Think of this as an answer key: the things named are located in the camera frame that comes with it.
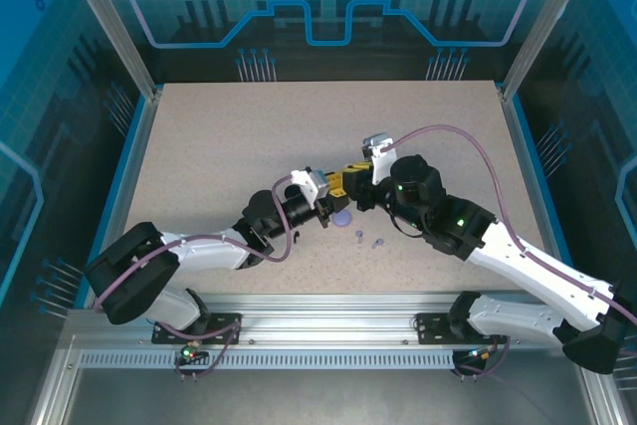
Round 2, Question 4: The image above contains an aluminium corner post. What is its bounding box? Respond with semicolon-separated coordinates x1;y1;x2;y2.
499;0;602;102
55;0;163;101

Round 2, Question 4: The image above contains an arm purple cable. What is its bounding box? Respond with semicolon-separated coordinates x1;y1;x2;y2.
385;124;637;384
92;173;295;384

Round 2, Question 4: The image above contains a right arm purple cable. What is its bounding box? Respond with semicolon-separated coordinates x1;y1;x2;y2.
385;124;637;384

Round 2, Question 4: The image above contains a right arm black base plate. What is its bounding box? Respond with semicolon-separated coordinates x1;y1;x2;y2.
415;313;509;345

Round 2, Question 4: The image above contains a blue table edge trim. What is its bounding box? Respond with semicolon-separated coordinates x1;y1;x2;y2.
512;94;578;272
79;94;149;310

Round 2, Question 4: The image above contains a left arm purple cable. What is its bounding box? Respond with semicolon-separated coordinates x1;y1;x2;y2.
92;173;295;384

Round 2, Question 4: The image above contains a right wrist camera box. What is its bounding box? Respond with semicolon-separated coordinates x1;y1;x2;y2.
359;130;398;186

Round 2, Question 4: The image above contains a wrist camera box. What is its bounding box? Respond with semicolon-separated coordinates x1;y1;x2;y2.
359;130;398;186
290;165;333;211

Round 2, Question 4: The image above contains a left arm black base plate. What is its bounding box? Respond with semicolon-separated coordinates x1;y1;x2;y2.
151;313;244;346

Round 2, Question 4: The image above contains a slotted cable duct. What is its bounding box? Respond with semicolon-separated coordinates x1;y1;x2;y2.
78;350;458;371

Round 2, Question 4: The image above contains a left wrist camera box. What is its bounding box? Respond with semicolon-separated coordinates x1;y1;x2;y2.
290;165;333;211

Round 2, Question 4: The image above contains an aluminium table side rail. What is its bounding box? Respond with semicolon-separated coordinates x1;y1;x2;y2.
499;88;566;267
97;88;164;272

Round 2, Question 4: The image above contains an aluminium mounting rail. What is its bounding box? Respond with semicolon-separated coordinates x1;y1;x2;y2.
67;292;566;352

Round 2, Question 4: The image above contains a grey metal panel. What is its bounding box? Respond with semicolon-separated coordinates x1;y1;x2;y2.
27;334;623;425

